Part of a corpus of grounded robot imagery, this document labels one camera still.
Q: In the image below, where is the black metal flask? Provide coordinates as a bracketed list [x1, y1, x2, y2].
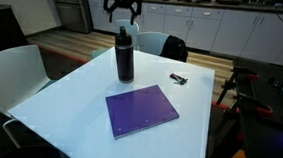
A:
[111, 41, 137, 85]

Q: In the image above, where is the white chair with teal seat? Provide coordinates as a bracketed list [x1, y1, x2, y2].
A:
[90, 16, 142, 63]

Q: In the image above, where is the stainless steel refrigerator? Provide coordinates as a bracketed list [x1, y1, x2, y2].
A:
[44, 0, 95, 35]

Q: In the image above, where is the white chair holding bag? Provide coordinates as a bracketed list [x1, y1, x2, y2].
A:
[135, 30, 171, 58]

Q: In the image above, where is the black backpack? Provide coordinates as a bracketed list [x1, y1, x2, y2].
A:
[159, 33, 191, 63]

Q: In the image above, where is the white kitchen cabinet row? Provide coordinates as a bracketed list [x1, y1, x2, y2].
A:
[83, 0, 283, 69]

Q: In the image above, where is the purple spiral notebook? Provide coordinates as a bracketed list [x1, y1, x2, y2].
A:
[102, 81, 182, 145]

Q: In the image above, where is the black side cabinet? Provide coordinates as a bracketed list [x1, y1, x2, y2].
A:
[0, 3, 31, 62]

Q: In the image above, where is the large white plastic chair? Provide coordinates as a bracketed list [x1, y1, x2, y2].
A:
[0, 42, 56, 151]

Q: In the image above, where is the black metal stand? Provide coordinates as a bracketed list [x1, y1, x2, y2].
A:
[208, 57, 283, 158]

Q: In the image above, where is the red clamp handle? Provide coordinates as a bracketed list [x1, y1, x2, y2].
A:
[253, 104, 275, 118]
[246, 72, 260, 82]

